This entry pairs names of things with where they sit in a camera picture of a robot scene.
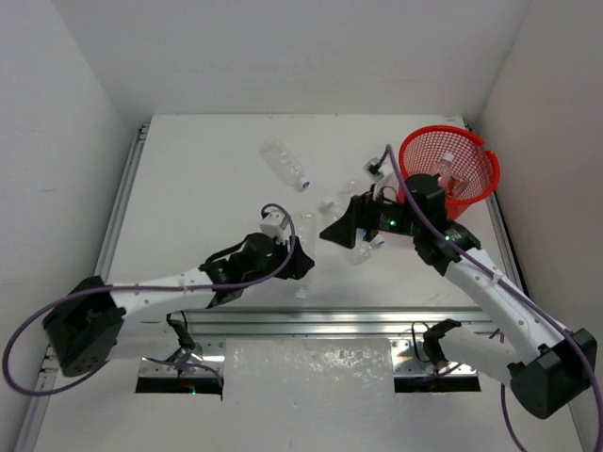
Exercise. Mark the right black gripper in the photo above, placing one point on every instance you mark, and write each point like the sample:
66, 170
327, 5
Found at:
361, 212

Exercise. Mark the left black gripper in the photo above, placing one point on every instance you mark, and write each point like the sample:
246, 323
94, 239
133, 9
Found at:
290, 257

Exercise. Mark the clear bottle white cap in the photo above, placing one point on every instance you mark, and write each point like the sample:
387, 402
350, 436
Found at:
333, 207

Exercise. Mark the clear bottle blue-white cap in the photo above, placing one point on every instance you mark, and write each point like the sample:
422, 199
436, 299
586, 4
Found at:
307, 231

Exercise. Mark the clear bottle top blue cap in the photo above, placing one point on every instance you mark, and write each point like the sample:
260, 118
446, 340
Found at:
284, 164

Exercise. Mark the large clear bottle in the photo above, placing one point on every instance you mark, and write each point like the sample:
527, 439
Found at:
446, 178

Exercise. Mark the red cap red label bottle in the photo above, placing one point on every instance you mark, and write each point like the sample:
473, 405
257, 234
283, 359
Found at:
459, 186

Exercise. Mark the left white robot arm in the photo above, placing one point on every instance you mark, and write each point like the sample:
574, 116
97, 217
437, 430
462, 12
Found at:
99, 322

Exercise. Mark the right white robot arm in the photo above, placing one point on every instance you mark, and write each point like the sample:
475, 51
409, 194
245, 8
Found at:
545, 365

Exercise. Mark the white foam board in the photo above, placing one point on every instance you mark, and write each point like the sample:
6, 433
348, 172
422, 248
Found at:
297, 371

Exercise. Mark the red plastic mesh basket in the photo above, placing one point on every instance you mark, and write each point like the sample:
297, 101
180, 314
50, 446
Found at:
422, 150

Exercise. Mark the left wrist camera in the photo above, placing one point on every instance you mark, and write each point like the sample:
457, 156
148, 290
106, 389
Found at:
273, 225

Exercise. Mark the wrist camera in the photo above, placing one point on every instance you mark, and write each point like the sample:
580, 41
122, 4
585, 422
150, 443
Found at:
379, 170
273, 225

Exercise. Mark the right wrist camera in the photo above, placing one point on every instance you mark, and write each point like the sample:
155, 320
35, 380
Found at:
379, 170

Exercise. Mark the aluminium table edge rail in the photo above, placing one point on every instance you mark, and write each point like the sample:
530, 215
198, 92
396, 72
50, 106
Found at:
196, 186

